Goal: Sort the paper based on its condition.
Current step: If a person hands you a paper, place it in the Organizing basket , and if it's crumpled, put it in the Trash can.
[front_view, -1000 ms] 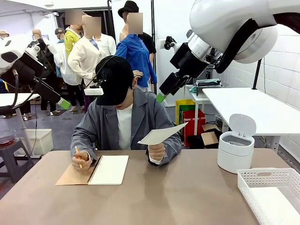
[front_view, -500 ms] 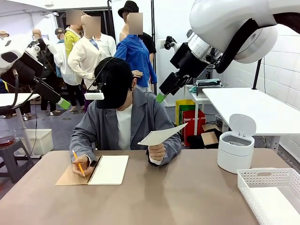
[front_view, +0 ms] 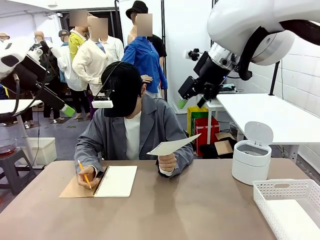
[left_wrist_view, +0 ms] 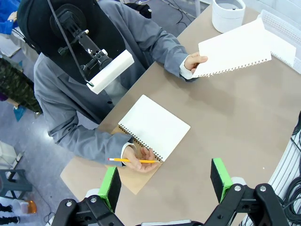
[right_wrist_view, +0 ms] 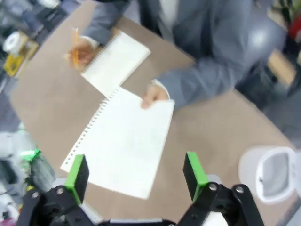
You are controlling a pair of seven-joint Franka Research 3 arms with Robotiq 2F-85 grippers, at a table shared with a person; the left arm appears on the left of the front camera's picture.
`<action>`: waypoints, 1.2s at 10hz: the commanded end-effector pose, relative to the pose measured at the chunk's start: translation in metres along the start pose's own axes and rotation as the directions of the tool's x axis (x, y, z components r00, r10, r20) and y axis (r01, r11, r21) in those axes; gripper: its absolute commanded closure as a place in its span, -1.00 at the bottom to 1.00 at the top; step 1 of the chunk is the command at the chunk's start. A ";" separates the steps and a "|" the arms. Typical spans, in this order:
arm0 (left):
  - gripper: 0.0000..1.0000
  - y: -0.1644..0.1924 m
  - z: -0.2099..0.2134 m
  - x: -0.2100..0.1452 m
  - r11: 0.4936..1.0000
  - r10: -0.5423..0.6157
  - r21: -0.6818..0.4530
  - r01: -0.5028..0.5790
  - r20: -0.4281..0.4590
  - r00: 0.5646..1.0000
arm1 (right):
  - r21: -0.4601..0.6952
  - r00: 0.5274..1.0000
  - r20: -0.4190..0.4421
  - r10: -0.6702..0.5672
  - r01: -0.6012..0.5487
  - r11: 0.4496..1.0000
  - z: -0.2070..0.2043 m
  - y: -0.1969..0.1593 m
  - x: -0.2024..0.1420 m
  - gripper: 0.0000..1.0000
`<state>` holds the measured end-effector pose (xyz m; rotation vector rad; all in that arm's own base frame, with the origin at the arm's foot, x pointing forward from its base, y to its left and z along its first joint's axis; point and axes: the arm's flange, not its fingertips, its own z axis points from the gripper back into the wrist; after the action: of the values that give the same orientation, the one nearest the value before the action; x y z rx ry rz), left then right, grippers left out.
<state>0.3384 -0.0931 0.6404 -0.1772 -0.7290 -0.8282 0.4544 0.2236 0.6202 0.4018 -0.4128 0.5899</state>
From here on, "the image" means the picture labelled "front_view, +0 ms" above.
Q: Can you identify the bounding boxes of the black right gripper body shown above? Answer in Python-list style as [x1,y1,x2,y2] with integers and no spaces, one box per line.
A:
[193,51,227,87]

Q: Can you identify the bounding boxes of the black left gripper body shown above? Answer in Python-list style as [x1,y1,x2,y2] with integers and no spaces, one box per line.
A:
[15,56,48,86]

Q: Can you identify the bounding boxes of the yellow pencil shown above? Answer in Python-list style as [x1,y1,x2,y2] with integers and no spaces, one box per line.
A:
[77,159,93,190]

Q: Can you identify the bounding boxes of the person's left forearm grey sleeve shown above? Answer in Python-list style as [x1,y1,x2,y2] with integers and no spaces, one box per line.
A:
[157,147,195,178]

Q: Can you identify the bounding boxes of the person's right forearm grey sleeve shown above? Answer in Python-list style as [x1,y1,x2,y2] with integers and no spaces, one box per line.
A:
[74,144,103,176]

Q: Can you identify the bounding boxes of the person's left hand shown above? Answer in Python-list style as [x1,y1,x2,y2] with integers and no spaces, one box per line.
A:
[157,152,177,173]

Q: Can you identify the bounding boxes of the person's right hand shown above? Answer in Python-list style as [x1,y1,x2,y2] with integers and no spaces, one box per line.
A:
[76,165,100,190]

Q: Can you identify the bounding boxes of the small white side table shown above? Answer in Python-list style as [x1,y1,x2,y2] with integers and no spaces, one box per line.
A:
[204,98,226,145]

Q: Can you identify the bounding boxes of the bald mannequin dark jacket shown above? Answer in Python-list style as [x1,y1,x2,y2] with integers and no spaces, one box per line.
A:
[34,30,62,123]

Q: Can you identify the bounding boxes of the tray with teal items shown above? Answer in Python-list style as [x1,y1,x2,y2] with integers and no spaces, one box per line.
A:
[219,83,237,94]

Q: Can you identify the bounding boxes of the yellow green bag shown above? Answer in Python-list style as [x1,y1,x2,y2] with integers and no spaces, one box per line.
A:
[187,105,210,141]

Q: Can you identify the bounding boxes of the red and yellow crates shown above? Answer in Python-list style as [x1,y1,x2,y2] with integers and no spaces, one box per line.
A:
[194,116,220,156]

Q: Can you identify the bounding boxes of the black light stand pole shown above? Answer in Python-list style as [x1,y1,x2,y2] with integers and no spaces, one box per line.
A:
[161,0,168,101]

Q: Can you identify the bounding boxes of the white storage crate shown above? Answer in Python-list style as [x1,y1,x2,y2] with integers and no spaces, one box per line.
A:
[18,136,58,166]

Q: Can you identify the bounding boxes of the mannequin in yellow jacket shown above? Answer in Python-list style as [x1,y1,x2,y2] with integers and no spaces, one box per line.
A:
[67,8,88,63]

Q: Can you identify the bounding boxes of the mannequin in black t-shirt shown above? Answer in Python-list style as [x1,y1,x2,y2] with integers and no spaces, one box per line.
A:
[152,33,168,58]

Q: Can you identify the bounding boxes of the mannequin in blue shirt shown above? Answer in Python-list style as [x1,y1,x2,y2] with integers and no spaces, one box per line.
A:
[121,12,168,98]

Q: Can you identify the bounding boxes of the brown cardboard box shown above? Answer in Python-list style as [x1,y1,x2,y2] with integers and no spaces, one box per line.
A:
[214,132,236,156]

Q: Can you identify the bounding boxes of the large white table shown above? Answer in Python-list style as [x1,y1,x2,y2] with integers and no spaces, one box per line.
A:
[215,92,320,146]

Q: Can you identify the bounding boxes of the mannequin in cream cardigan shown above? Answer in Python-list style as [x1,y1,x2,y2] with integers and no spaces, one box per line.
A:
[71,16,125,118]

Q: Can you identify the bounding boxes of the black bag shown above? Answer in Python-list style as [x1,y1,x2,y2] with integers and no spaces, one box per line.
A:
[199,143,236,160]

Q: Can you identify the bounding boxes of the black cap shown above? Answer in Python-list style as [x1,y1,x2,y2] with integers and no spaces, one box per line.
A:
[101,61,143,118]

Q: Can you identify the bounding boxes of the black lamp stand pole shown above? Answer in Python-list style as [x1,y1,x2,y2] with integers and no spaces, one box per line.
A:
[268,59,281,97]

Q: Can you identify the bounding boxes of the person in grey jacket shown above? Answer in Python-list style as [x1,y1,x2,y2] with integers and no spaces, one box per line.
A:
[74,61,195,178]

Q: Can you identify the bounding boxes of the glass bowl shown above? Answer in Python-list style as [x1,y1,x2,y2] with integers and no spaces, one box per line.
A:
[0,137,18,155]

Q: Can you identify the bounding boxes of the grey plastic stool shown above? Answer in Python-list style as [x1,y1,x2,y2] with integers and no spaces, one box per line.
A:
[0,147,37,196]

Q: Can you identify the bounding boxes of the white trash bin with lid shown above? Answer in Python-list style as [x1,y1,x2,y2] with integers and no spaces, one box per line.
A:
[231,120,275,186]

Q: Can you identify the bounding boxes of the black bucket hat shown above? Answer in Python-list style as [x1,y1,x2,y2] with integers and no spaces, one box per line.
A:
[125,0,149,20]

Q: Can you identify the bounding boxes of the spiral notebook brown cover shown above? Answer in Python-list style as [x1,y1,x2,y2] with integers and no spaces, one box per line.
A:
[59,165,138,198]

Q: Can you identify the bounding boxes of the white perforated plastic basket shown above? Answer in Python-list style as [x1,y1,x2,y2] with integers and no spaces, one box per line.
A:
[252,178,320,240]

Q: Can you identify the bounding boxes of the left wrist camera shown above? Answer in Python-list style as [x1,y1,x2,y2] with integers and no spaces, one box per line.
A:
[29,43,45,60]

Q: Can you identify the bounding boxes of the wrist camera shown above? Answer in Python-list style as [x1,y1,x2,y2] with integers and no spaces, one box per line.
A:
[29,43,45,60]
[186,48,204,62]

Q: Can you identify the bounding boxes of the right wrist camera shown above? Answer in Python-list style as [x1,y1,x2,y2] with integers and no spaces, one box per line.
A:
[186,48,204,62]

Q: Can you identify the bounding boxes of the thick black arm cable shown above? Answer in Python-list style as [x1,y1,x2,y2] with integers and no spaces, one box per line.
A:
[0,73,21,123]

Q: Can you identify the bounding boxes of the thin black hanging cable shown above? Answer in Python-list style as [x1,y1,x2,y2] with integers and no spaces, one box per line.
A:
[34,47,52,166]

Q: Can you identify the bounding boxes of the white head-mounted camera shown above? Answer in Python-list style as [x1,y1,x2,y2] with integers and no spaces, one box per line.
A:
[91,74,115,109]

